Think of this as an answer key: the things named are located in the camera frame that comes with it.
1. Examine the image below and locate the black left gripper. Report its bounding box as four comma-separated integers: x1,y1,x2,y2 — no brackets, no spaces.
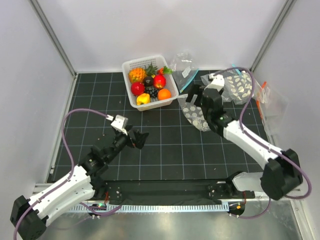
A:
105,124,148,163

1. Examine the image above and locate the clear zip bag teal zipper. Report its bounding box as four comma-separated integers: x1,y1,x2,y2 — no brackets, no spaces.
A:
200,69,242,103

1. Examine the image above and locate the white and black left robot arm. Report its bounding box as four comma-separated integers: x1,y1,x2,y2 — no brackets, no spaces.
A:
10,126,149,240

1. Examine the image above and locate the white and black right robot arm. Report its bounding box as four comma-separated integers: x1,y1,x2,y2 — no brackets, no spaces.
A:
186,84,303,200

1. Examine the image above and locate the white polka dot zip bag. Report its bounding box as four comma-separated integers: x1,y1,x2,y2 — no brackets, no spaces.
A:
177,94,210,132

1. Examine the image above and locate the clear bag blue zipper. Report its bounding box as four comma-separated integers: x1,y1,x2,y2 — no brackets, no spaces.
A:
169,51,199,94

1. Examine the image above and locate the polka dot bag at right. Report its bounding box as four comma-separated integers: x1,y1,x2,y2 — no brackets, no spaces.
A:
223,70,253,105

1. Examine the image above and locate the clear bag orange zipper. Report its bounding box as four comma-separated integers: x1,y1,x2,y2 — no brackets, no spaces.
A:
255,81,289,136

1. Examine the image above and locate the toy orange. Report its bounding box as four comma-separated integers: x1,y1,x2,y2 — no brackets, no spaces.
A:
157,88,172,101

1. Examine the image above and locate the red yellow toy apple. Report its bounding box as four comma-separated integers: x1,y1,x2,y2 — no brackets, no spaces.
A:
153,74,166,89

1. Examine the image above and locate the yellow toy bell pepper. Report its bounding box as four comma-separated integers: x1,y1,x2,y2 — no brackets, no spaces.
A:
136,93,151,106

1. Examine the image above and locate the black toy blackberry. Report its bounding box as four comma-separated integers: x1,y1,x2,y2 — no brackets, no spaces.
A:
144,86,159,99

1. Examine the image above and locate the black grid cutting mat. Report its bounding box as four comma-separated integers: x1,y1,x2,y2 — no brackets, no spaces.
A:
47,72,261,183

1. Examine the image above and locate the white plastic basket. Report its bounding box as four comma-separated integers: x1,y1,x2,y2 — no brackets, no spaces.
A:
122,55,179,112

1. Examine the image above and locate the dark purple toy mangosteen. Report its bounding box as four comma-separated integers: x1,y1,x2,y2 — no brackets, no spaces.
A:
143,76,154,87

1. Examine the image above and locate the orange toy pineapple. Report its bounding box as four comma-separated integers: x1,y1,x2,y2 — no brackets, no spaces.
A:
128,67,147,84

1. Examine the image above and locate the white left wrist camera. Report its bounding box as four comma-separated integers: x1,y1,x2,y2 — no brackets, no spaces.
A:
110,115,133,136

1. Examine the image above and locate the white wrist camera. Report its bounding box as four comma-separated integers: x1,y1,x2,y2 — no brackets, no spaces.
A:
205,73,225,95
110,115,133,136

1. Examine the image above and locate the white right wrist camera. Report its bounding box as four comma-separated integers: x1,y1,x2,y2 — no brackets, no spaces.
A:
205,73,225,95

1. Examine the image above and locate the slotted grey cable duct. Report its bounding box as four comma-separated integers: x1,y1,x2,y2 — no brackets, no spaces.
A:
67,202,229,214

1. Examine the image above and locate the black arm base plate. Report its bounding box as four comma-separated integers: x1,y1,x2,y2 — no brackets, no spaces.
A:
105,179,255,205

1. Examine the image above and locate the right aluminium frame post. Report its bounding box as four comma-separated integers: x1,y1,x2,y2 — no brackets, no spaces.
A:
250,0,297,72

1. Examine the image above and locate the aluminium frame post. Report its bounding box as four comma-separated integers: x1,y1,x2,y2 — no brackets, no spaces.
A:
29,0,77,77
250,0,297,72

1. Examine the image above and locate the left aluminium frame post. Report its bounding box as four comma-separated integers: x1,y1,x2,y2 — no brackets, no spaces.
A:
29,0,77,77

